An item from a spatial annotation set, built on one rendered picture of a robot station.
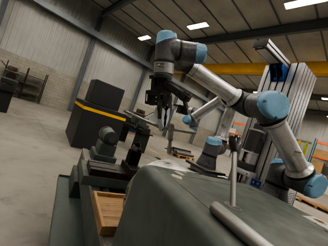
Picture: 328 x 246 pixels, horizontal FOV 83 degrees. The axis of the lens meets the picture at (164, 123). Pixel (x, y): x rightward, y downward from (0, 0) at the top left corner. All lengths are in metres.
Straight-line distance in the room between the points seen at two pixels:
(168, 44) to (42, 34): 14.25
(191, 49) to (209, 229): 0.58
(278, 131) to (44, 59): 14.36
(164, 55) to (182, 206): 0.51
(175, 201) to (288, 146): 0.68
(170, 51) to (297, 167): 0.73
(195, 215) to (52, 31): 14.81
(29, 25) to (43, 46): 1.27
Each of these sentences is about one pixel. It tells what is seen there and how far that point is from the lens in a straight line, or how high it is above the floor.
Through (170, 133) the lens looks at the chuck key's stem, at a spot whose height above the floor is 1.35.
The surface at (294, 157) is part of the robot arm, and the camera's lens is 0.98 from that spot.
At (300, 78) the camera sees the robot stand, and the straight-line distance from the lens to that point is 1.50.
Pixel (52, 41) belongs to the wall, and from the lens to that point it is 14.89.
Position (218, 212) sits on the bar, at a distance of 0.33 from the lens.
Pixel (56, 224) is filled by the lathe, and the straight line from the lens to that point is 1.51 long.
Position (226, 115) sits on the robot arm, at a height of 1.59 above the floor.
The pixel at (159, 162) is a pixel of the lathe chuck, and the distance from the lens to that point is 0.74.
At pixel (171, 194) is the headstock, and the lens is 0.39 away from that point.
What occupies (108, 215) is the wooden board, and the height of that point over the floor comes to 0.89.
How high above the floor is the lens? 1.37
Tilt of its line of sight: level
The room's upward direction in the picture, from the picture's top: 19 degrees clockwise
